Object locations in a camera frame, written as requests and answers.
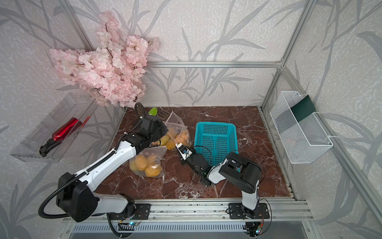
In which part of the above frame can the red black hair dryer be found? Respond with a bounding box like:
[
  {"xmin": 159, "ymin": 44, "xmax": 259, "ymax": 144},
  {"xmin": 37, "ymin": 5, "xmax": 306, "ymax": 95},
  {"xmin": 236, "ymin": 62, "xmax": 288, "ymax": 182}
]
[{"xmin": 39, "ymin": 118, "xmax": 83, "ymax": 157}]

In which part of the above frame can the artificial pink blossom tree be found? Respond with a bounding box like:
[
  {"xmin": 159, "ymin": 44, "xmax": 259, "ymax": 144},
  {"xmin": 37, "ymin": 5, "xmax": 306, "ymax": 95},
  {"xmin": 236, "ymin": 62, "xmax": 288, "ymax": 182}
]
[{"xmin": 49, "ymin": 11, "xmax": 160, "ymax": 108}]

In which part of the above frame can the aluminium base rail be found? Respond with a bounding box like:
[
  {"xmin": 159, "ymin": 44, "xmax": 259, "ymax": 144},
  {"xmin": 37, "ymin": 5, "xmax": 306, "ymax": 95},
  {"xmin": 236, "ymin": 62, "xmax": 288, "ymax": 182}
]
[{"xmin": 62, "ymin": 198, "xmax": 314, "ymax": 223}]

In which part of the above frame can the clear dotted zipper bag back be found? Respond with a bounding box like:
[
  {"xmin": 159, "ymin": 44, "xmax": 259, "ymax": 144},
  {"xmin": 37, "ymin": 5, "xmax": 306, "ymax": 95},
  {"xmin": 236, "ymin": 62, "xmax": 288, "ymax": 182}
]
[{"xmin": 165, "ymin": 112, "xmax": 192, "ymax": 147}]

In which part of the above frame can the beige slotted spatula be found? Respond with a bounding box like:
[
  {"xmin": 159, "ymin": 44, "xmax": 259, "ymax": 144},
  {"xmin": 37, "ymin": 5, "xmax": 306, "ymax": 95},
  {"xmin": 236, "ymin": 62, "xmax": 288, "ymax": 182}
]
[{"xmin": 157, "ymin": 110, "xmax": 170, "ymax": 121}]

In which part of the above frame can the clear acrylic wall shelf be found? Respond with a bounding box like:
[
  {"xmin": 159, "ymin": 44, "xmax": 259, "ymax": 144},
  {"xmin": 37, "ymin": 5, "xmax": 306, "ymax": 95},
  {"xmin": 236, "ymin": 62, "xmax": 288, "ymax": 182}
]
[{"xmin": 11, "ymin": 94, "xmax": 97, "ymax": 163}]

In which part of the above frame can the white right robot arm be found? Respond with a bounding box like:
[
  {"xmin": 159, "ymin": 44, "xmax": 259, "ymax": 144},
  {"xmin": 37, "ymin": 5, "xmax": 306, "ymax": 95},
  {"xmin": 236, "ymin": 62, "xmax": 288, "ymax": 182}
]
[{"xmin": 177, "ymin": 145, "xmax": 262, "ymax": 211}]

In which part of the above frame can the green toy shovel yellow handle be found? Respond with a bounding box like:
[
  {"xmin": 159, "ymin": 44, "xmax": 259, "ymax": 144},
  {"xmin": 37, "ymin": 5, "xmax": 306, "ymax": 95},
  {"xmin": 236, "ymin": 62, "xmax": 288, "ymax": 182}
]
[{"xmin": 148, "ymin": 107, "xmax": 158, "ymax": 116}]

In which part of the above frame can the green potato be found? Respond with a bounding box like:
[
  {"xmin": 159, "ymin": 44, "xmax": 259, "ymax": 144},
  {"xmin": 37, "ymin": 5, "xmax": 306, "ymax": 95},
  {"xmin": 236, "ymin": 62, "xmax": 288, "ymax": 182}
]
[{"xmin": 160, "ymin": 135, "xmax": 170, "ymax": 146}]

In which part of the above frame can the clear dotted zipper bag front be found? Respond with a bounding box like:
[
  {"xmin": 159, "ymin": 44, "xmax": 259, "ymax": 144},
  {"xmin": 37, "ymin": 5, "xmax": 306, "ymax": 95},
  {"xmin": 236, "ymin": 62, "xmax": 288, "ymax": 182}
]
[{"xmin": 129, "ymin": 146, "xmax": 167, "ymax": 178}]

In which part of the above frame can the teal plastic basket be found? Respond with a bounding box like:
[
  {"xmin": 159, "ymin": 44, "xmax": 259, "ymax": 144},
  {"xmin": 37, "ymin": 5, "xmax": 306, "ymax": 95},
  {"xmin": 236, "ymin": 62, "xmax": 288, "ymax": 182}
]
[{"xmin": 194, "ymin": 121, "xmax": 238, "ymax": 166}]

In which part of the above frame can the clear dotted zipper bag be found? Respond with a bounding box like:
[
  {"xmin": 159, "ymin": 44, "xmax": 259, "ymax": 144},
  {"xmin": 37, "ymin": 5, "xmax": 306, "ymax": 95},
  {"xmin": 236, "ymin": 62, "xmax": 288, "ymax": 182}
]
[
  {"xmin": 129, "ymin": 146, "xmax": 167, "ymax": 178},
  {"xmin": 150, "ymin": 134, "xmax": 172, "ymax": 147},
  {"xmin": 165, "ymin": 112, "xmax": 192, "ymax": 147}
]

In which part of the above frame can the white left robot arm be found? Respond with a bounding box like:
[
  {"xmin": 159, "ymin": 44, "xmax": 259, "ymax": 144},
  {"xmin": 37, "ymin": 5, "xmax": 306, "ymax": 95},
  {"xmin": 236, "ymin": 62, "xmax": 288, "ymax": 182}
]
[{"xmin": 38, "ymin": 103, "xmax": 168, "ymax": 222}]

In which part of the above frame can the white wire mesh basket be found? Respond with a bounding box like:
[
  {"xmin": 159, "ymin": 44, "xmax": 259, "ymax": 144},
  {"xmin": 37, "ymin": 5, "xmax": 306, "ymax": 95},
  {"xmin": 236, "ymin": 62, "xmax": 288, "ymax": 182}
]
[{"xmin": 270, "ymin": 91, "xmax": 333, "ymax": 164}]

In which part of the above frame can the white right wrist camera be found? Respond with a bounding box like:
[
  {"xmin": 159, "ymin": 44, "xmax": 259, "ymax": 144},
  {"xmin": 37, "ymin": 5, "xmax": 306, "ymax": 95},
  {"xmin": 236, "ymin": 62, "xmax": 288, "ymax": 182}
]
[{"xmin": 176, "ymin": 143, "xmax": 192, "ymax": 161}]

